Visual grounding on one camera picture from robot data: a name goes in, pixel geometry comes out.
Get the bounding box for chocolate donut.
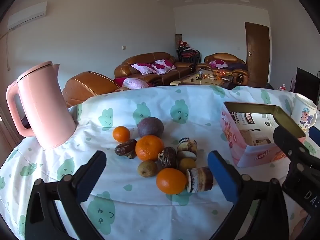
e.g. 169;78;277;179
115;139;137;160

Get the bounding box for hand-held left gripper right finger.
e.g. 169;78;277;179
207;151;290;240

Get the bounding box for round orange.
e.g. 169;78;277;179
156;168;188;195

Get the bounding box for brown leather three-seat sofa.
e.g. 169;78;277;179
114;52;195;85

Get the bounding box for white cartoon mug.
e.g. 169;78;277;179
291;92;318;133

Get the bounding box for white magenta floral pillow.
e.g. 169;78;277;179
131;63;157;75
209;60;229;69
152;59;177;75

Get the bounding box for pink electric kettle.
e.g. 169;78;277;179
6;61;77;150

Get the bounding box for purple passion fruit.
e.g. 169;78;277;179
137;117;164;138

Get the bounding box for layered chocolate cake roll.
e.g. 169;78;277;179
186;166;214;193

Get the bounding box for pink tin box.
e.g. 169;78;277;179
220;102;307;168

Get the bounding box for black television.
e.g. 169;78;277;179
294;67;320;103

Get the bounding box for pale pink pillow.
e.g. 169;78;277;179
122;77;148;90

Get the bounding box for wooden coffee table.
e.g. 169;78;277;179
170;70;235;88

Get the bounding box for small orange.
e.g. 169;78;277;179
112;126;131;143

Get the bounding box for brown wooden door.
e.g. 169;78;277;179
244;22;270;88

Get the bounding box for white air conditioner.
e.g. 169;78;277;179
7;1;48;30

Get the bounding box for brown leather armchair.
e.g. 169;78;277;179
62;72;121;108

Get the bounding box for white cloud-print tablecloth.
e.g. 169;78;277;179
0;84;320;240

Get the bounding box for small yellow fruit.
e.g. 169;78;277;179
178;157;197;173

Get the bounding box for large orange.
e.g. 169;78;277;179
135;135;165;162

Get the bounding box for brown chocolate pastry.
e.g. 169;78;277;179
158;147;177;169

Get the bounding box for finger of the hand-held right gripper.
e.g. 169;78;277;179
309;127;320;144
273;126;311;165

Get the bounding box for stacked dark chairs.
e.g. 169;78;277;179
177;46;202;64

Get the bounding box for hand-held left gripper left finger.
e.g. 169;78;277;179
24;151;107;240

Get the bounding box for brown-green pear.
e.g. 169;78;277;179
137;160;158;178

